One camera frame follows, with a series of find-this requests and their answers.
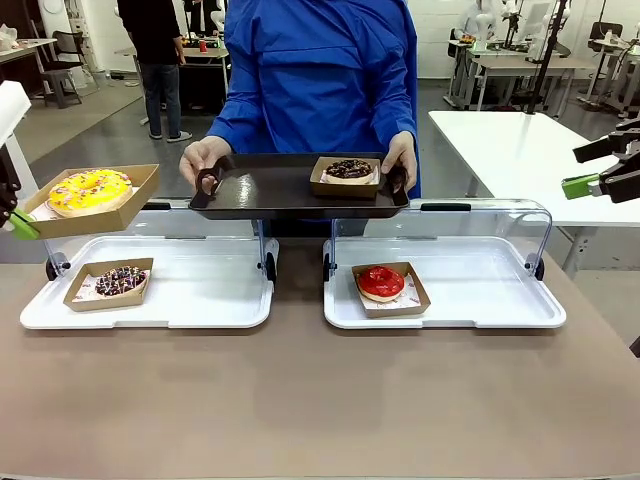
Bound grey work table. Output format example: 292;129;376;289
469;57;597;119

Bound red glazed donut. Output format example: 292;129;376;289
356;265;405;303

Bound person in blue jacket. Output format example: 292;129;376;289
205;0;422;236

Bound red frosted donut in tray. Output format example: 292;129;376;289
351;261;432;320

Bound black office chair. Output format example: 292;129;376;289
39;30;86;110

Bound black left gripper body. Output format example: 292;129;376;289
0;149;22;221

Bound wooden top desk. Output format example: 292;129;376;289
0;38;59;101

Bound chocolate donut coloured sprinkles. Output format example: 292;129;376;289
93;267;150;297

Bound white display case base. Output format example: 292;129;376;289
19;234;280;331
322;234;568;331

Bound dark brown serving tray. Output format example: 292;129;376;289
187;152;411;221

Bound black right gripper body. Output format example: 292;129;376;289
597;118;640;204

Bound person's right forearm blue sleeve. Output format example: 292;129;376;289
205;89;251;154

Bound clear display case lid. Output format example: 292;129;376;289
42;199;275;282
330;198;554;281

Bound person's left forearm blue sleeve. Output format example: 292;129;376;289
384;84;422;151

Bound small grey table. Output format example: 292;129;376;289
446;39;481;109

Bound yellow sprinkled donut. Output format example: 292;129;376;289
48;168;135;219

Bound chocolate donut with nuts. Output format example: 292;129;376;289
322;158;375;182

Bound white side table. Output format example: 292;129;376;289
428;109;640;279

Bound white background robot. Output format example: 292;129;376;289
462;0;501;54

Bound person's left hand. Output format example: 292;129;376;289
382;132;419;194

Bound person's right hand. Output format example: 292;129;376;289
178;137;234;194

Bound black stand pole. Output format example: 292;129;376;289
527;0;574;115

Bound black desk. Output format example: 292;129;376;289
177;47;231;114

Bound person in black clothes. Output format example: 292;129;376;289
117;0;194;144

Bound chocolate sprinkle donut in tray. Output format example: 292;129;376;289
63;257;155;313

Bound yellow frosted donut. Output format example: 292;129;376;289
22;163;161;240

